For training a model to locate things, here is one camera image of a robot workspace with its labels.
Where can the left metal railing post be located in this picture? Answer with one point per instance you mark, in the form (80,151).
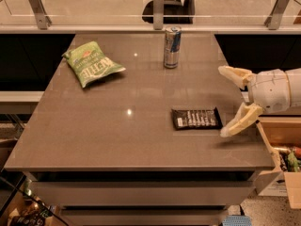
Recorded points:
(43,21)

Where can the blue mesh basket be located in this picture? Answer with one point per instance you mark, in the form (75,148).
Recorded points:
(237,221)

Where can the box of items lower left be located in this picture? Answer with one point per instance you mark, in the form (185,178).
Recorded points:
(26,212)

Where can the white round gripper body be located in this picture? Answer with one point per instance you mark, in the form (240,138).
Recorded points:
(271,90)

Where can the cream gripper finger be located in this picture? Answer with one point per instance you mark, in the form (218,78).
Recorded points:
(239,76)
(245,116)

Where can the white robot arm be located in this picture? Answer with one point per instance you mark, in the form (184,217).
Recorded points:
(294,79)

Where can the silver blue energy drink can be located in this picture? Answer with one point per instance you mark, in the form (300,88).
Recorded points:
(172,46)

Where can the right metal railing post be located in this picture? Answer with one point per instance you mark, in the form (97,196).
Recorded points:
(273,21)

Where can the middle metal railing post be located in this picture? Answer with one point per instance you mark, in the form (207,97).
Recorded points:
(158,14)

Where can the grey drawer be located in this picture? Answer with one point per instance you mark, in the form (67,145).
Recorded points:
(143,217)
(142,193)

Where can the black office chair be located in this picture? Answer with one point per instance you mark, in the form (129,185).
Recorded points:
(179,11)

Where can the cardboard box of snacks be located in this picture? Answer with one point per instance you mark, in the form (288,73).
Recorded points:
(282,137)

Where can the lower grey drawer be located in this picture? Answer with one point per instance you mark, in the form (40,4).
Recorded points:
(143,217)

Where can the upper grey drawer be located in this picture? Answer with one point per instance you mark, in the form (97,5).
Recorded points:
(142,193)

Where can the black rxbar chocolate bar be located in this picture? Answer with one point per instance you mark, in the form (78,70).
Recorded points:
(196,119)

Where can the green chip bag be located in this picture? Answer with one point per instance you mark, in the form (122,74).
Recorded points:
(90,64)

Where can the metal railing post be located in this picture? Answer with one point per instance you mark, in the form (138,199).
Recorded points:
(158,14)
(43,21)
(273,21)

